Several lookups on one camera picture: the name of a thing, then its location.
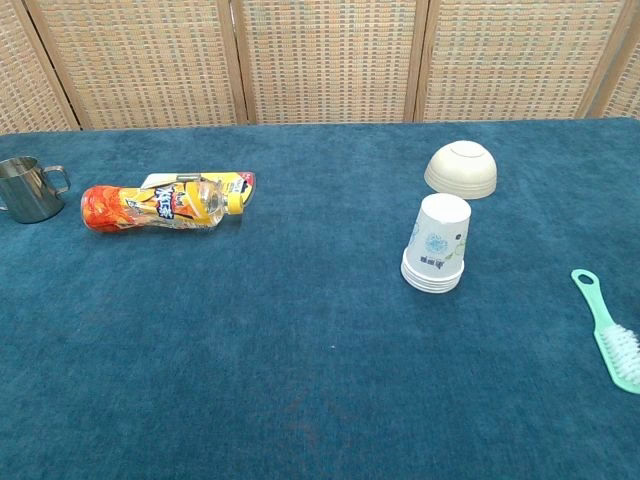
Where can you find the white paper cup blue print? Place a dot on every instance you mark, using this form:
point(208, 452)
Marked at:
point(440, 225)

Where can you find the stainless steel cup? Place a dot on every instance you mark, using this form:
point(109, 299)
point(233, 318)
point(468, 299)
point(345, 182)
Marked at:
point(27, 192)

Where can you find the yellow card blister package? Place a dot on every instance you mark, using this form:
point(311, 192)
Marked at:
point(240, 181)

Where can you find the blue plush table cloth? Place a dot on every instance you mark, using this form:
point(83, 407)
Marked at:
point(300, 350)

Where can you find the cream upturned bowl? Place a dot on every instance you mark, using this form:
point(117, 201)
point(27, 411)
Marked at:
point(462, 170)

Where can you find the woven rattan screen panel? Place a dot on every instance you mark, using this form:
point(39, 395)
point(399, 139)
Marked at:
point(330, 60)
point(627, 85)
point(145, 60)
point(515, 60)
point(20, 75)

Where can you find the orange snack packet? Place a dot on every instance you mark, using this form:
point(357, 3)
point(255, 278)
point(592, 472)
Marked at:
point(125, 210)

